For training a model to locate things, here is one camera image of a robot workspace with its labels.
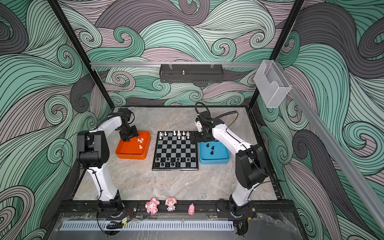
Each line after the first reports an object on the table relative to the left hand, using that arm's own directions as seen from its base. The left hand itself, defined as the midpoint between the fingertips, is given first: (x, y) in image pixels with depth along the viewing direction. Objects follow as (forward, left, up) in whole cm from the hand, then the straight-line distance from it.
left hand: (134, 136), depth 97 cm
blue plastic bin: (-10, -57, -4) cm, 58 cm away
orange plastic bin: (-7, -2, -5) cm, 9 cm away
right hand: (-5, -42, +6) cm, 43 cm away
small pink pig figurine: (-41, -38, -2) cm, 56 cm away
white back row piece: (+3, -17, -2) cm, 17 cm away
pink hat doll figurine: (-38, -28, -1) cm, 47 cm away
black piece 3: (-4, -49, -4) cm, 49 cm away
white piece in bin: (-7, -5, -3) cm, 9 cm away
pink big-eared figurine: (-40, -18, -1) cm, 44 cm away
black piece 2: (-6, -52, -3) cm, 52 cm away
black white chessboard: (-10, -28, -3) cm, 29 cm away
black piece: (-10, -51, -3) cm, 52 cm away
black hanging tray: (+31, -37, +29) cm, 56 cm away
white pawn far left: (+1, -17, -3) cm, 17 cm away
